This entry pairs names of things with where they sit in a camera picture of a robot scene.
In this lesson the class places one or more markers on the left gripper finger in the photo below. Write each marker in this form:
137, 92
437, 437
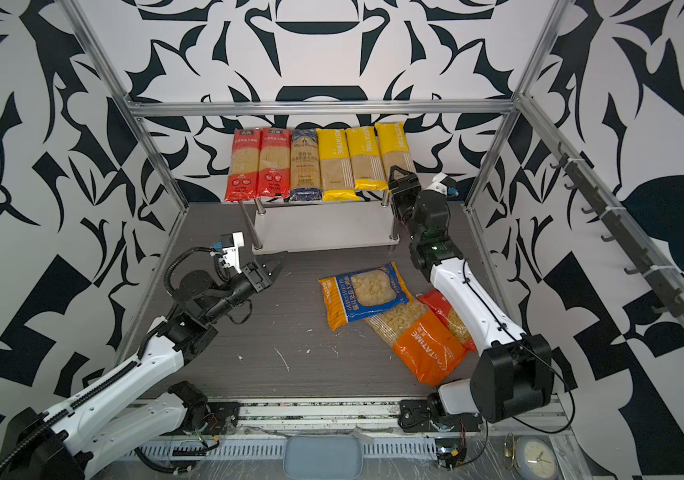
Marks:
279, 257
273, 271

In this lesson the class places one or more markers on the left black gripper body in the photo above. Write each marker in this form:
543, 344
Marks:
239, 288

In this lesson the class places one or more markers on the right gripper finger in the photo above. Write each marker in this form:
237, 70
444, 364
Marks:
408, 181
396, 179

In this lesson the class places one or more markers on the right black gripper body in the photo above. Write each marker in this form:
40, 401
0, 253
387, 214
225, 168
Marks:
406, 202

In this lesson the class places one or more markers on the yellow spaghetti bag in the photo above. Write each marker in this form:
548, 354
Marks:
365, 158
337, 178
394, 147

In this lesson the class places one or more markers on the blue orange orecchiette bag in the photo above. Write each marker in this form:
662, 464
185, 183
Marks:
358, 295

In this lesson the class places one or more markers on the red spaghetti bag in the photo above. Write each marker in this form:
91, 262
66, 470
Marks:
242, 181
274, 163

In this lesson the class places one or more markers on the blue gold spaghetti bag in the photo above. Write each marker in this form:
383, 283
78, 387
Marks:
305, 173

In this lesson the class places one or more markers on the red macaroni bag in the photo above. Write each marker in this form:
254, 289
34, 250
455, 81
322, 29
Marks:
441, 307

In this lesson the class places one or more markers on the orange pasta bag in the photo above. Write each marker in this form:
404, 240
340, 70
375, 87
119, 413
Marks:
417, 336

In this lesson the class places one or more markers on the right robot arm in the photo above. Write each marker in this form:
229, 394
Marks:
513, 375

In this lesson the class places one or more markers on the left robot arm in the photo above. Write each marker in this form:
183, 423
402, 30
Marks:
80, 436

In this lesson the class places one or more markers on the white two-tier shelf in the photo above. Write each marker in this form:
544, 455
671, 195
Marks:
279, 224

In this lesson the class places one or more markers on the grey blue pad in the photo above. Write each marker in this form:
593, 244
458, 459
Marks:
323, 457

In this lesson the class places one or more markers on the analog clock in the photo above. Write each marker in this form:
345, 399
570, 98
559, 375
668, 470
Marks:
530, 457

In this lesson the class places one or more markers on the wall hook rail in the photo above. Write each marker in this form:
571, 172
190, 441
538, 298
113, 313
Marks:
623, 230

